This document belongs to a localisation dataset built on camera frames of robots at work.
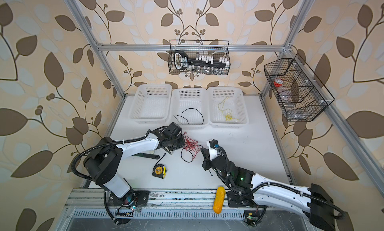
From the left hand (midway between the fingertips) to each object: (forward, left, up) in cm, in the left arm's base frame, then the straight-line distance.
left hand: (187, 142), depth 88 cm
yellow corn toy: (-29, -17, -1) cm, 34 cm away
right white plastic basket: (+33, -28, -5) cm, 43 cm away
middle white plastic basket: (+32, +1, -5) cm, 32 cm away
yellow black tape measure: (-16, +14, -3) cm, 22 cm away
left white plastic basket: (+35, +31, -6) cm, 47 cm away
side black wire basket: (+13, -57, +29) cm, 65 cm away
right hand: (-9, -9, +10) cm, 17 cm away
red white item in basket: (+24, -50, +28) cm, 62 cm away
